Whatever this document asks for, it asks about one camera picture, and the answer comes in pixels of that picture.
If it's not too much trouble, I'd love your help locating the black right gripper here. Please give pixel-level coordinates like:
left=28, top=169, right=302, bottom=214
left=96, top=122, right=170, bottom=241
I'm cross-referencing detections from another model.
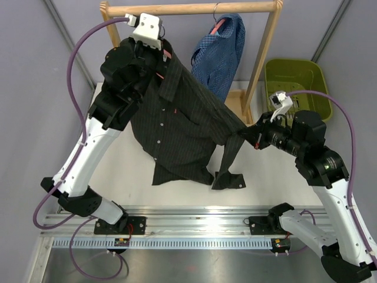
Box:
left=240, top=111, right=306, bottom=157

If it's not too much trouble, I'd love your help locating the black pinstriped shirt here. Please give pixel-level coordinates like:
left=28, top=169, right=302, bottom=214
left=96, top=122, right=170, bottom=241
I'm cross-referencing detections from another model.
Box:
left=131, top=40, right=246, bottom=190

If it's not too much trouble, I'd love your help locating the pink hanger of black shirt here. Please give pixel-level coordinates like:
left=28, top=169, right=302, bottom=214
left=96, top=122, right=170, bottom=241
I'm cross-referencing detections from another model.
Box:
left=156, top=25, right=173, bottom=80

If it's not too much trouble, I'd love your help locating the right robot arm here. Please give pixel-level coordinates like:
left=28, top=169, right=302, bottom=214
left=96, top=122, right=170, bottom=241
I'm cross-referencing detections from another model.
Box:
left=239, top=110, right=376, bottom=282

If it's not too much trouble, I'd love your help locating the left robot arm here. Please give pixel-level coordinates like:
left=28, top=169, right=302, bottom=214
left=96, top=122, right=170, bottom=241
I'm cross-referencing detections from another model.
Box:
left=41, top=38, right=173, bottom=235

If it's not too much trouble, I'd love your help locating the blue checkered shirt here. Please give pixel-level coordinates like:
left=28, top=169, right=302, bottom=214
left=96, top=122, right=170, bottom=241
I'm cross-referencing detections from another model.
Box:
left=191, top=14, right=246, bottom=102

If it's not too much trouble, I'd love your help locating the pink hanger of blue shirt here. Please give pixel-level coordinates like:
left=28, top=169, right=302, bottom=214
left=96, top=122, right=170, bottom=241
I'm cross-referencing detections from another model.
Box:
left=209, top=2, right=226, bottom=35

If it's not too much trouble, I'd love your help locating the green plastic basket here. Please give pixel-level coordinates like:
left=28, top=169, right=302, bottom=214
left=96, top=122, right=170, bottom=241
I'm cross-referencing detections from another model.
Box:
left=264, top=58, right=332, bottom=124

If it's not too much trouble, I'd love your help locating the wooden clothes rack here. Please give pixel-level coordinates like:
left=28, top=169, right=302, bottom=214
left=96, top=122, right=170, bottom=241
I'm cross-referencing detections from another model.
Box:
left=100, top=1, right=283, bottom=126

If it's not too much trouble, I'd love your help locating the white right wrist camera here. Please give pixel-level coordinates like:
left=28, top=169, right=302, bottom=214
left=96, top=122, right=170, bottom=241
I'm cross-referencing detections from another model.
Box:
left=269, top=91, right=293, bottom=122

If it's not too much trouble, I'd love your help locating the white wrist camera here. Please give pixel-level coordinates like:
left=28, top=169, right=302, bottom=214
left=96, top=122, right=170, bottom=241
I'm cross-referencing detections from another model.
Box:
left=125, top=13, right=162, bottom=51
left=269, top=91, right=293, bottom=122

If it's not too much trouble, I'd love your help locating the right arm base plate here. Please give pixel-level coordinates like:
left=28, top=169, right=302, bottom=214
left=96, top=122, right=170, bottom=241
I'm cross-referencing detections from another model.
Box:
left=248, top=216, right=287, bottom=235

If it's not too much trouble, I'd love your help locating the aluminium mounting rail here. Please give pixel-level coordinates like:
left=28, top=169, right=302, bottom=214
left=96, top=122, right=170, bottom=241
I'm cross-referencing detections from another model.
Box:
left=40, top=206, right=334, bottom=238

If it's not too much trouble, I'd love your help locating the slotted grey cable duct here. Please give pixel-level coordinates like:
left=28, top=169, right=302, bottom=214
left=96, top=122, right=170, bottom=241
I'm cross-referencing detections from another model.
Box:
left=52, top=237, right=272, bottom=250

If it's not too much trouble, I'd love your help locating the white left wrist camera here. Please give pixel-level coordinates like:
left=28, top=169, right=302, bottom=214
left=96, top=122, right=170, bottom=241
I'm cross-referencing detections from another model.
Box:
left=125, top=13, right=162, bottom=51

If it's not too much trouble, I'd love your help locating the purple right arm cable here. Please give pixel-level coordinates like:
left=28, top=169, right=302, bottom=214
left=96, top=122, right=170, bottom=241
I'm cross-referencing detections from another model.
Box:
left=287, top=90, right=377, bottom=266

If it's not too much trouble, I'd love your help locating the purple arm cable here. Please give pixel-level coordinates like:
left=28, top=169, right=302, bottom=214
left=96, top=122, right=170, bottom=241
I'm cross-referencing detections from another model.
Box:
left=287, top=90, right=377, bottom=266
left=32, top=17, right=133, bottom=279

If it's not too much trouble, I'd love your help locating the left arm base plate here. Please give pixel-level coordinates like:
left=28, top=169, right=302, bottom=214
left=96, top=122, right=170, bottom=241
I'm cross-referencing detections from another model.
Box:
left=94, top=216, right=147, bottom=235

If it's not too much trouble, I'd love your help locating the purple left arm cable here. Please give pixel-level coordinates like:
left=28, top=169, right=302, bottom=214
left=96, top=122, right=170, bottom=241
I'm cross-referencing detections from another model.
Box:
left=32, top=17, right=133, bottom=279

